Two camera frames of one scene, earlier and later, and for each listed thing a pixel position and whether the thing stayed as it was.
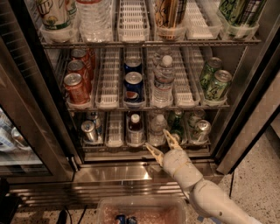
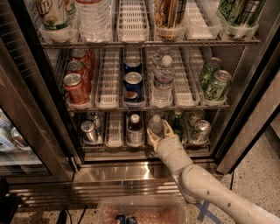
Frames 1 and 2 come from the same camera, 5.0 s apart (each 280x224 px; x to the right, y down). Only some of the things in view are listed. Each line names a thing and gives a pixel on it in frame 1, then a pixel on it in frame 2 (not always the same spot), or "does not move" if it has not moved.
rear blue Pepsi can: (133, 64) does not move
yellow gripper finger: (171, 142) → (168, 130)
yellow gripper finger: (157, 154) → (155, 142)
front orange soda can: (76, 89) does not move
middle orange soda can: (79, 66) does not move
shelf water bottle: (157, 137) does not move
